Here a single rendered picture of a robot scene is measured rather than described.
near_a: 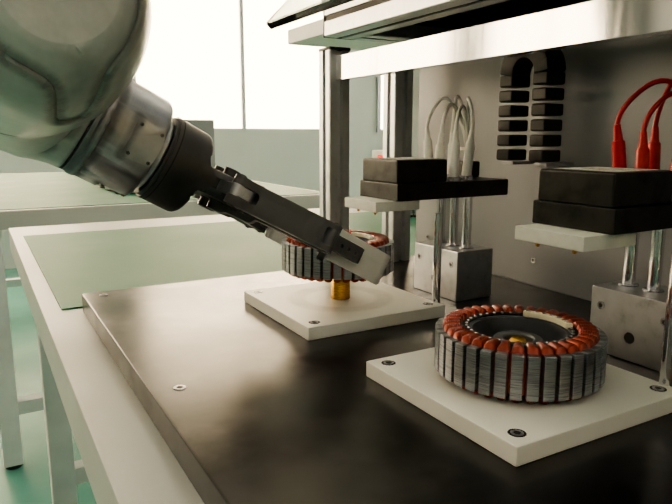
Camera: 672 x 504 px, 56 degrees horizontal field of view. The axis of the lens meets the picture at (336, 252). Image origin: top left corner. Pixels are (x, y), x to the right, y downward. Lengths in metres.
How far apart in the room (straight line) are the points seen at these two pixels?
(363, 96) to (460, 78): 5.07
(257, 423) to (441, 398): 0.12
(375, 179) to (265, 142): 4.82
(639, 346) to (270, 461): 0.31
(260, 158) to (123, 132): 4.96
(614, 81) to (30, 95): 0.55
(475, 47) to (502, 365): 0.32
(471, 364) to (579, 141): 0.38
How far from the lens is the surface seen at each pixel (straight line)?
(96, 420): 0.49
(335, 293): 0.63
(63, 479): 1.63
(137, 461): 0.42
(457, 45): 0.63
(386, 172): 0.64
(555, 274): 0.76
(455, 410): 0.40
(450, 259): 0.68
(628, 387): 0.46
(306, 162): 5.63
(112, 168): 0.51
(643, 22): 0.50
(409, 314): 0.60
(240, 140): 5.38
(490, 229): 0.82
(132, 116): 0.51
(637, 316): 0.54
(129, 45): 0.32
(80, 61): 0.31
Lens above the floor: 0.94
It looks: 10 degrees down
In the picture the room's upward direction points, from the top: straight up
